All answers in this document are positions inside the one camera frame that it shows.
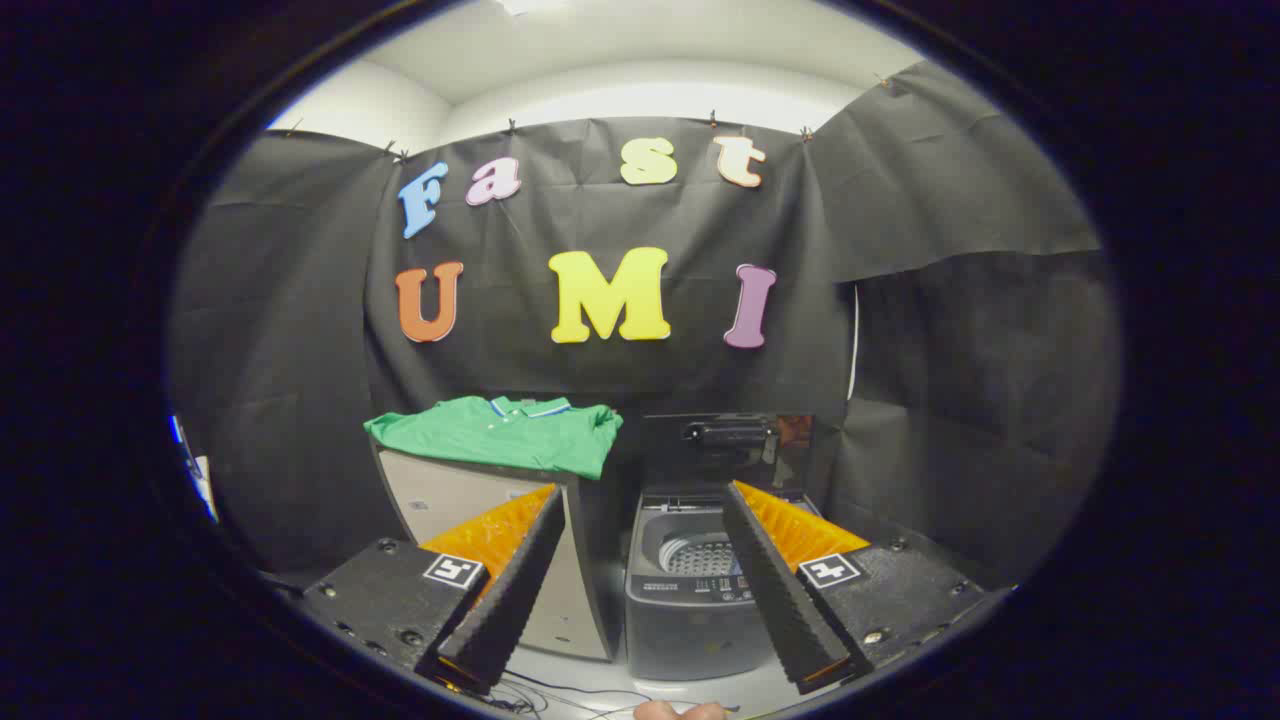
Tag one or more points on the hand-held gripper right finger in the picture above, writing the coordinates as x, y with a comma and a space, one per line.
785, 600

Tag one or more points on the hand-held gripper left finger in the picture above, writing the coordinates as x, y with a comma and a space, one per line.
505, 590

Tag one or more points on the grey washing machine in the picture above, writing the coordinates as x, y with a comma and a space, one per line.
685, 630

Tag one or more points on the green polo shirt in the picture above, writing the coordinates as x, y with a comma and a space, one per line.
500, 435

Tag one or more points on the dark washing machine lid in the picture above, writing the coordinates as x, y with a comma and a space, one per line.
720, 455

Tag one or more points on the grey cabinet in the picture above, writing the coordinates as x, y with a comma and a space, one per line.
575, 600

